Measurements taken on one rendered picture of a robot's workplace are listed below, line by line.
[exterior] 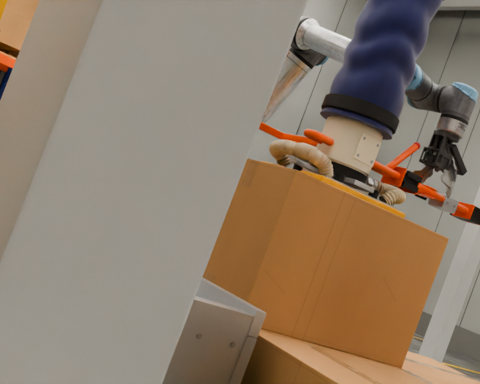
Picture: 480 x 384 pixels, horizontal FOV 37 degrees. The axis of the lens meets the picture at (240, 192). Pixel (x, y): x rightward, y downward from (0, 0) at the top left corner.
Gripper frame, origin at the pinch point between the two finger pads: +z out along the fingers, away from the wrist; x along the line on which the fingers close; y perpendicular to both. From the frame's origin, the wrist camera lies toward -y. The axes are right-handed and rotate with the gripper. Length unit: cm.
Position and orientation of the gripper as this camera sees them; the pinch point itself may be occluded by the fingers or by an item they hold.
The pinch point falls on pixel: (431, 195)
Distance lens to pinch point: 239.2
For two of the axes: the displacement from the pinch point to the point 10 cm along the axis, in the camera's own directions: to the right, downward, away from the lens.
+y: -7.7, -3.1, -5.6
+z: -3.5, 9.3, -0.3
